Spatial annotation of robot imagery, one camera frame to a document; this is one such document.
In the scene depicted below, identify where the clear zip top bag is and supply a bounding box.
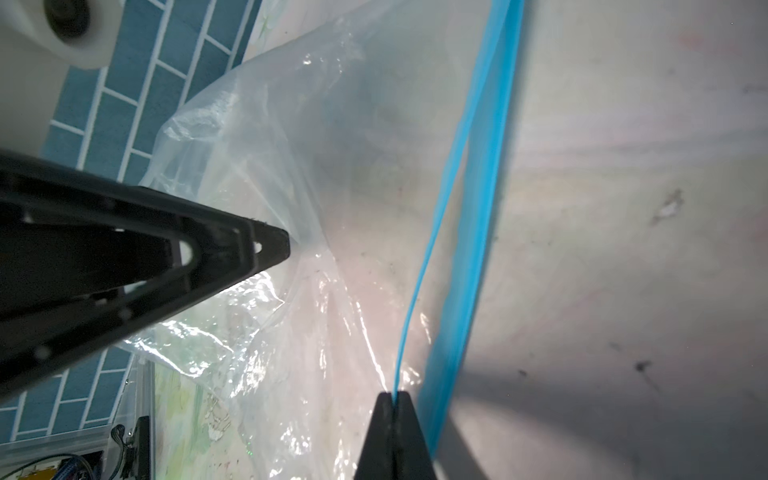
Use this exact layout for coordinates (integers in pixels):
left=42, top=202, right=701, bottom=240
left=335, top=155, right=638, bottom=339
left=130, top=1, right=524, bottom=479

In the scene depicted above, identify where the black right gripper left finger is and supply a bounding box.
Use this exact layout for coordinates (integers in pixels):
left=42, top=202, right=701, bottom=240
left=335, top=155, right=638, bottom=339
left=354, top=392, right=396, bottom=480

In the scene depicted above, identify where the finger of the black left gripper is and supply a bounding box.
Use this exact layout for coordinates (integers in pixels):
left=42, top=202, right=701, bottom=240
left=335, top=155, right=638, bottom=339
left=1, top=151, right=291, bottom=384

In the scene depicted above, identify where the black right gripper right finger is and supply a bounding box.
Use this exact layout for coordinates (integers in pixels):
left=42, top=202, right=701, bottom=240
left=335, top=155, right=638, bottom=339
left=393, top=391, right=437, bottom=480

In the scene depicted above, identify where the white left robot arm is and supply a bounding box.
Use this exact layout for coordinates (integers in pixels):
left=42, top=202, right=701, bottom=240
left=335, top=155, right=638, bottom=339
left=1, top=1, right=291, bottom=397

